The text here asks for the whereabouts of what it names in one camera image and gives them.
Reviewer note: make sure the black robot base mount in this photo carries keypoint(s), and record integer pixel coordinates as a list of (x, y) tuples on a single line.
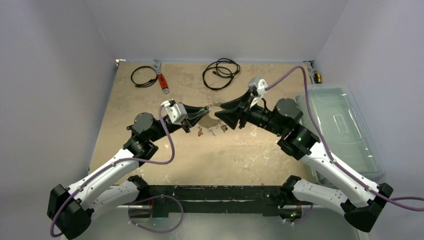
[(269, 201)]

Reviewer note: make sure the metal key organizer ring plate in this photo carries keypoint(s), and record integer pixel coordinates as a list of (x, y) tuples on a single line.
[(211, 123)]

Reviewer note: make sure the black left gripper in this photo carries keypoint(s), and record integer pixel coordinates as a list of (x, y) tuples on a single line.
[(194, 114)]

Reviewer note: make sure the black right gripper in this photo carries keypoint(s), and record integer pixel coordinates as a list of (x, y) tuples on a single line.
[(243, 111)]

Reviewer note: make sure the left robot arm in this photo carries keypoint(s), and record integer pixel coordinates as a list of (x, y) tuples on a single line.
[(73, 208)]

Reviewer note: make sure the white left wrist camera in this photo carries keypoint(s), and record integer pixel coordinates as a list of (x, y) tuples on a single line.
[(176, 111)]

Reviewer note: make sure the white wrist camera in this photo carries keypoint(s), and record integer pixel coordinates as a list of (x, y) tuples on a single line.
[(176, 111), (257, 86)]

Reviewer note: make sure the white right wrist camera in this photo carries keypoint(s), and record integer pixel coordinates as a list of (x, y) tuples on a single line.
[(257, 86)]

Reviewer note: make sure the yellow black clamp tool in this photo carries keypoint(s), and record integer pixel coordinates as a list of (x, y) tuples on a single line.
[(314, 75)]

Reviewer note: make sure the clear plastic storage bin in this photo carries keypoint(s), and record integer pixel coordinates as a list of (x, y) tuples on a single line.
[(333, 109)]

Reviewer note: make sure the red handled adjustable wrench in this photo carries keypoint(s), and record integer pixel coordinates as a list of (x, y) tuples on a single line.
[(162, 80)]

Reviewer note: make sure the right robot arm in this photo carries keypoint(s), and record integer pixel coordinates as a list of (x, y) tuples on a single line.
[(359, 199)]

